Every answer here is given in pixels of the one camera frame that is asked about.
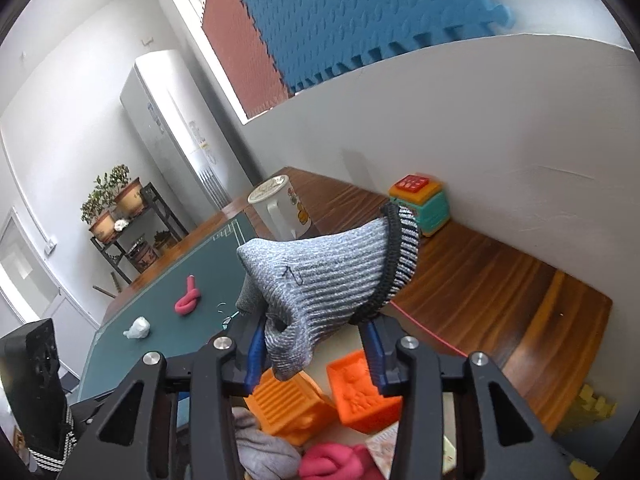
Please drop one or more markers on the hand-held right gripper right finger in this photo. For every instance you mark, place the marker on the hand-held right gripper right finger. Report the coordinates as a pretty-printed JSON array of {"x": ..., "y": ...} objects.
[{"x": 375, "y": 360}]

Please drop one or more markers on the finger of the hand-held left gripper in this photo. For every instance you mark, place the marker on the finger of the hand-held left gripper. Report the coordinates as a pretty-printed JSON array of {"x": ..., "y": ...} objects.
[{"x": 87, "y": 407}]

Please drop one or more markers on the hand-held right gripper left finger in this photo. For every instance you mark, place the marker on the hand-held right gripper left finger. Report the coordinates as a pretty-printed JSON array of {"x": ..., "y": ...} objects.
[{"x": 256, "y": 360}]

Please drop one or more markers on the orange embossed toy block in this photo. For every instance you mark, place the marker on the orange embossed toy block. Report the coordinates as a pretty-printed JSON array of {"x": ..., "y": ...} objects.
[
  {"x": 362, "y": 390},
  {"x": 287, "y": 405}
]

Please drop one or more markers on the grey knit glove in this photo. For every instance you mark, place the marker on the grey knit glove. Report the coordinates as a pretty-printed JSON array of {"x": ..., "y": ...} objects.
[
  {"x": 265, "y": 447},
  {"x": 325, "y": 270}
]

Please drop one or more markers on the pink cloth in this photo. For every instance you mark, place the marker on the pink cloth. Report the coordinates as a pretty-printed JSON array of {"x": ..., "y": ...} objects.
[{"x": 335, "y": 460}]

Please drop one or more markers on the black white striped cloth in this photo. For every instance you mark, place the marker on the black white striped cloth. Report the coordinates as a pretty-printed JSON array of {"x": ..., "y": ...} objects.
[{"x": 50, "y": 452}]

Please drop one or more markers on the printed card box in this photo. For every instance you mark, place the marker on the printed card box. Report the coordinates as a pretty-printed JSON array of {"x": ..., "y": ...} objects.
[{"x": 385, "y": 447}]

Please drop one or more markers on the white crumpled tissue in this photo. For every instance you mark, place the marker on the white crumpled tissue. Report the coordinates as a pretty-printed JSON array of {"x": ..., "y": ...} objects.
[{"x": 138, "y": 329}]

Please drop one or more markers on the white door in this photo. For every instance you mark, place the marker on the white door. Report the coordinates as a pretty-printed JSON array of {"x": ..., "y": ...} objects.
[{"x": 35, "y": 285}]

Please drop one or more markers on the wooden stick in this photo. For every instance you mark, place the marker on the wooden stick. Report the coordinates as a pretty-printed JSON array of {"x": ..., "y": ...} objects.
[{"x": 104, "y": 291}]

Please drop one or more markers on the white printed mug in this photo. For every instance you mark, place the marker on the white printed mug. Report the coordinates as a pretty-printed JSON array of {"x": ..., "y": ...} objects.
[{"x": 280, "y": 210}]

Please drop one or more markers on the brown ceramic pot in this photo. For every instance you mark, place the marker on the brown ceramic pot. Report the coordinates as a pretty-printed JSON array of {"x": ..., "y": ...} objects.
[{"x": 142, "y": 256}]

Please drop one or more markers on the black metal plant rack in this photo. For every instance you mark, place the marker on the black metal plant rack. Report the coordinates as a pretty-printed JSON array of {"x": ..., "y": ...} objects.
[{"x": 150, "y": 240}]

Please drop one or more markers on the orange teal toy cash register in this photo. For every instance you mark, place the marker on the orange teal toy cash register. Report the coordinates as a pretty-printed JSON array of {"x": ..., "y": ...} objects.
[{"x": 422, "y": 205}]

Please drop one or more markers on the potted green plant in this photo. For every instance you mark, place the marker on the potted green plant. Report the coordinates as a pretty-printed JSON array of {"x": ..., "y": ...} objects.
[
  {"x": 100, "y": 205},
  {"x": 125, "y": 190}
]

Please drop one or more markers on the yellow foam puzzle piece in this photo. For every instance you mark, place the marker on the yellow foam puzzle piece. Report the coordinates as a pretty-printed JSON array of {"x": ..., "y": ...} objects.
[{"x": 592, "y": 410}]

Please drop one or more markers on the white standing air conditioner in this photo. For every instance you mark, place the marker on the white standing air conditioner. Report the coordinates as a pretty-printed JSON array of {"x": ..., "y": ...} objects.
[{"x": 175, "y": 120}]

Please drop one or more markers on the red foam puzzle mat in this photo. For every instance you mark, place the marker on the red foam puzzle mat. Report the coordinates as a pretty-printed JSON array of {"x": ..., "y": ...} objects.
[{"x": 245, "y": 50}]

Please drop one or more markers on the blue foam puzzle mat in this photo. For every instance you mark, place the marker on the blue foam puzzle mat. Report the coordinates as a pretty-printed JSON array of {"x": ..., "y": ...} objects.
[{"x": 360, "y": 15}]

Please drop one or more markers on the wall socket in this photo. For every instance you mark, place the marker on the wall socket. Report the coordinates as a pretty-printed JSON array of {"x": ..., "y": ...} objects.
[{"x": 50, "y": 247}]

